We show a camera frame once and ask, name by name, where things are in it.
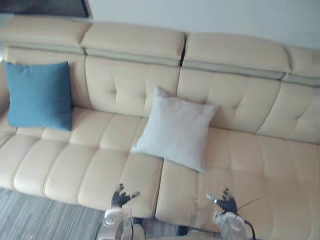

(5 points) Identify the dark framed picture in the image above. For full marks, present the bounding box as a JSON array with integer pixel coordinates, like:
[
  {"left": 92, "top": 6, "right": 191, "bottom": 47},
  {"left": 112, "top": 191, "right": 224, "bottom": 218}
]
[{"left": 0, "top": 0, "right": 91, "bottom": 19}]

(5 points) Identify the grey striped rug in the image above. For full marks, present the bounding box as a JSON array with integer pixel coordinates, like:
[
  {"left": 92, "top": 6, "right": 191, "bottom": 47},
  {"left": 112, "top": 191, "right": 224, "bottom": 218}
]
[{"left": 0, "top": 187, "right": 201, "bottom": 240}]

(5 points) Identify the blue square cushion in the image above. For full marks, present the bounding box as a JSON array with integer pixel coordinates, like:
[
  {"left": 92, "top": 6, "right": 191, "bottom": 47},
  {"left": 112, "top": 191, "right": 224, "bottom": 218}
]
[{"left": 4, "top": 61, "right": 74, "bottom": 132}]

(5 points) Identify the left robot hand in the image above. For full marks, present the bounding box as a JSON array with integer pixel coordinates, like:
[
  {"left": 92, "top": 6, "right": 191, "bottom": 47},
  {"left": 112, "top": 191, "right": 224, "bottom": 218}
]
[{"left": 110, "top": 183, "right": 141, "bottom": 209}]

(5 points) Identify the cream leather sofa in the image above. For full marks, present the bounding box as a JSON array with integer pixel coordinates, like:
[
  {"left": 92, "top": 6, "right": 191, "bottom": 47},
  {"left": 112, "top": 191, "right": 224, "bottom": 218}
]
[{"left": 0, "top": 15, "right": 320, "bottom": 234}]

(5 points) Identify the light grey square cushion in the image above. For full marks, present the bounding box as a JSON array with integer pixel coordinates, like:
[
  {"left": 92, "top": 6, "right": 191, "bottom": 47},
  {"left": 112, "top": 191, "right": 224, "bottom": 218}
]
[{"left": 130, "top": 85, "right": 220, "bottom": 174}]

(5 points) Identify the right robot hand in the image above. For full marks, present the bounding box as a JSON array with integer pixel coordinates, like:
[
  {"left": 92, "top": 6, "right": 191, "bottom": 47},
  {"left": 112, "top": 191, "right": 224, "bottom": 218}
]
[{"left": 205, "top": 187, "right": 238, "bottom": 215}]

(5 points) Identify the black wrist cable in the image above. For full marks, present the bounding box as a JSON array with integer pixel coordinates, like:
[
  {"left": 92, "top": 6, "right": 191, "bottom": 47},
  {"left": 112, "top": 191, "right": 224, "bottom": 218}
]
[{"left": 234, "top": 197, "right": 264, "bottom": 240}]

